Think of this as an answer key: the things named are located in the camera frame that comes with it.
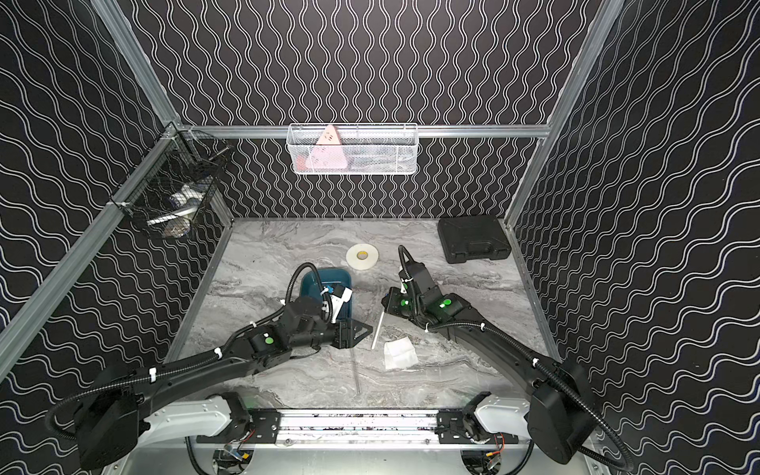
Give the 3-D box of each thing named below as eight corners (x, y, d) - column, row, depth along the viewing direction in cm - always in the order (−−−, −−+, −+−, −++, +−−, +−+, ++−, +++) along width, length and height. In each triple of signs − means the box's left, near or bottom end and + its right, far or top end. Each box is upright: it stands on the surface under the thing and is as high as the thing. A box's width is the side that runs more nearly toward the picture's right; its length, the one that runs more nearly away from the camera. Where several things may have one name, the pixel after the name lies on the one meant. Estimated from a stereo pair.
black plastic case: (443, 264, 109) (446, 253, 104) (437, 226, 121) (440, 216, 116) (508, 264, 109) (513, 253, 104) (495, 226, 121) (500, 216, 116)
